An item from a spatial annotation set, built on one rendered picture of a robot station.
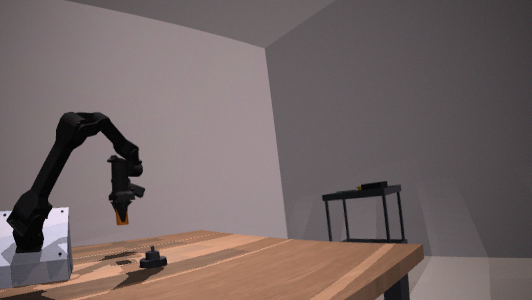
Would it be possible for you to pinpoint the orange tapered knob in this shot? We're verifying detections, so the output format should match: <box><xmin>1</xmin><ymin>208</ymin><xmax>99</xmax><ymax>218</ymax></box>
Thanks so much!
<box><xmin>116</xmin><ymin>209</ymin><xmax>129</xmax><ymax>226</ymax></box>

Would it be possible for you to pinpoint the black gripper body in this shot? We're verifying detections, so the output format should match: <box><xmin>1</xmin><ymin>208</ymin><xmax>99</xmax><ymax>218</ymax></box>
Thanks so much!
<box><xmin>108</xmin><ymin>176</ymin><xmax>135</xmax><ymax>202</ymax></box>

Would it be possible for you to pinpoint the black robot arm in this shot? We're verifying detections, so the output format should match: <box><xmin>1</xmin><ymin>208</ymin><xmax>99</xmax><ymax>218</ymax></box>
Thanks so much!
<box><xmin>6</xmin><ymin>112</ymin><xmax>143</xmax><ymax>253</ymax></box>

